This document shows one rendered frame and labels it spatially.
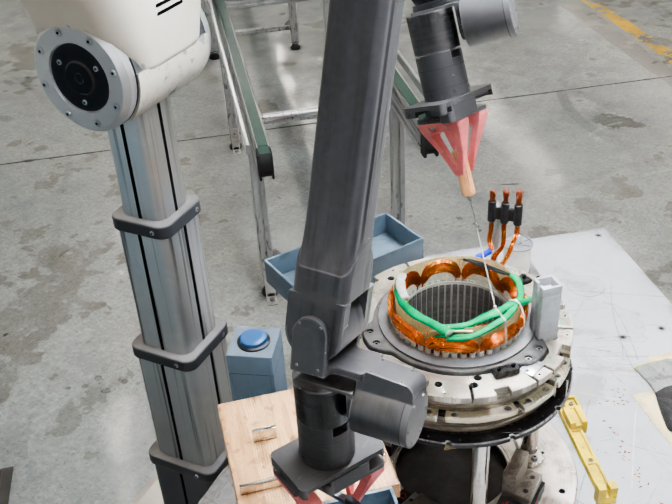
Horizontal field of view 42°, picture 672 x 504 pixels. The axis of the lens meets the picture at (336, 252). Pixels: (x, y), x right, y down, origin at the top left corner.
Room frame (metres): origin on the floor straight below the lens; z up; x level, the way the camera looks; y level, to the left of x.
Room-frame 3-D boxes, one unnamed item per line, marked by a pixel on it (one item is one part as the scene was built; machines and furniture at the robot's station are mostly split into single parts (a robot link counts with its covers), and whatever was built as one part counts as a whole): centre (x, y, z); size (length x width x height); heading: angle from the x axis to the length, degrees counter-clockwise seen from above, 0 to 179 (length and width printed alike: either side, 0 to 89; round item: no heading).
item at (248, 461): (0.79, 0.05, 1.05); 0.20 x 0.19 x 0.02; 12
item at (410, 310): (0.94, -0.10, 1.15); 0.15 x 0.04 x 0.02; 16
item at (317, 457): (0.64, 0.02, 1.22); 0.10 x 0.07 x 0.07; 123
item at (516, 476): (0.90, -0.26, 0.85); 0.06 x 0.04 x 0.05; 148
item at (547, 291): (0.93, -0.28, 1.14); 0.03 x 0.03 x 0.09; 16
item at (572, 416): (1.01, -0.39, 0.80); 0.22 x 0.04 x 0.03; 3
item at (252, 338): (1.03, 0.13, 1.04); 0.04 x 0.04 x 0.01
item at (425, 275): (1.05, -0.15, 1.12); 0.06 x 0.02 x 0.04; 106
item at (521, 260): (1.52, -0.38, 0.82); 0.06 x 0.06 x 0.06
